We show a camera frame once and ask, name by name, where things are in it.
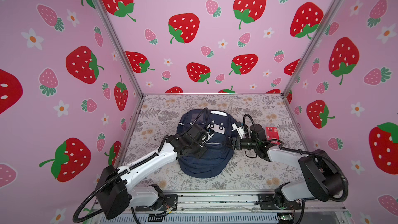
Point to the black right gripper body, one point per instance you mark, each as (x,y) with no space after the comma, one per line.
(244,143)

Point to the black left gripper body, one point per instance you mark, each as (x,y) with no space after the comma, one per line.
(198,150)

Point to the red stationery package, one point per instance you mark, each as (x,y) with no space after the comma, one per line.
(272,134)

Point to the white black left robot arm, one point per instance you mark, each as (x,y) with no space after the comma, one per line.
(117,189)

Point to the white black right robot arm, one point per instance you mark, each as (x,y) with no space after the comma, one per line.
(322,177)

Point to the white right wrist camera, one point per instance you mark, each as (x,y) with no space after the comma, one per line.
(239,128)

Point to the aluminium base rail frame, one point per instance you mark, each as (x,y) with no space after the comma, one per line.
(229,207)

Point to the aluminium corner post right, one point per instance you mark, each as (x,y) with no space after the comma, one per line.
(328,16)

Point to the aluminium corner post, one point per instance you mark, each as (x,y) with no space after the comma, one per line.
(117,45)
(328,16)

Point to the aluminium corner post left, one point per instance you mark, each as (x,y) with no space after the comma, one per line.
(117,45)

